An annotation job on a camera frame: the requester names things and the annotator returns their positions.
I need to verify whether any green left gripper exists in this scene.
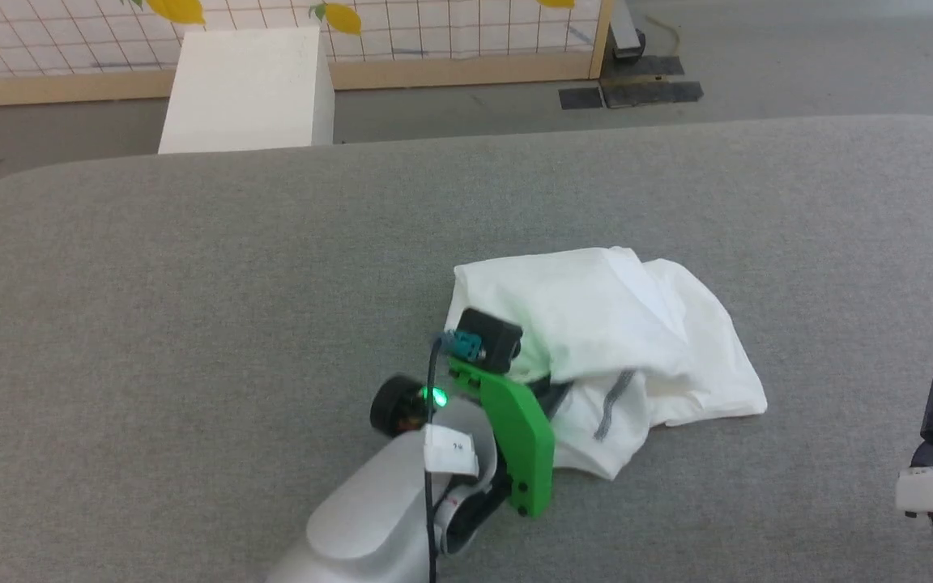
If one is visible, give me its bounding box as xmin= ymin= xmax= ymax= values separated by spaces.
xmin=369 ymin=356 xmax=574 ymax=519

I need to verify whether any white t-shirt garment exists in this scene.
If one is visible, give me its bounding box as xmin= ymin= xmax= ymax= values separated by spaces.
xmin=444 ymin=246 xmax=769 ymax=481

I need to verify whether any small black floor mat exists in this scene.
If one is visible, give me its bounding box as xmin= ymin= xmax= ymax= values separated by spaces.
xmin=559 ymin=87 xmax=605 ymax=111

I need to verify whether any long black floor mat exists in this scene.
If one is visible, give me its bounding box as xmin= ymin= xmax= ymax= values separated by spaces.
xmin=601 ymin=79 xmax=705 ymax=109

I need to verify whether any dark floor plate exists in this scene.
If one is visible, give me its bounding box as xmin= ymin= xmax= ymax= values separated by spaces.
xmin=600 ymin=54 xmax=686 ymax=81

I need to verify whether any grey metal stand foot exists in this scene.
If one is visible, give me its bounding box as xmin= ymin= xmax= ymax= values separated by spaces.
xmin=610 ymin=19 xmax=648 ymax=65

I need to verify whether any wood framed grid panel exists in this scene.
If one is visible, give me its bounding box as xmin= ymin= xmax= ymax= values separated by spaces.
xmin=0 ymin=0 xmax=615 ymax=109

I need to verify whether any grey fabric sofa seat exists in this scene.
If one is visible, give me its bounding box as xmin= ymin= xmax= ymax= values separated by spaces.
xmin=0 ymin=113 xmax=933 ymax=583

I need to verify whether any yellow leaf decoration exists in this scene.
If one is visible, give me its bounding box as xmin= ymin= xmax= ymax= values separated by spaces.
xmin=145 ymin=0 xmax=207 ymax=25
xmin=323 ymin=2 xmax=363 ymax=36

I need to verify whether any white rectangular box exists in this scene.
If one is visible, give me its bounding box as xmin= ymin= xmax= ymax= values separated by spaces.
xmin=158 ymin=27 xmax=336 ymax=155

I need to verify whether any white cable label tag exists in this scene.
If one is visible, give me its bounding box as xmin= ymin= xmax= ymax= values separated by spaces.
xmin=423 ymin=423 xmax=481 ymax=477

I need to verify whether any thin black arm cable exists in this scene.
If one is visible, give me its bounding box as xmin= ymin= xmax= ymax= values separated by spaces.
xmin=424 ymin=335 xmax=446 ymax=583

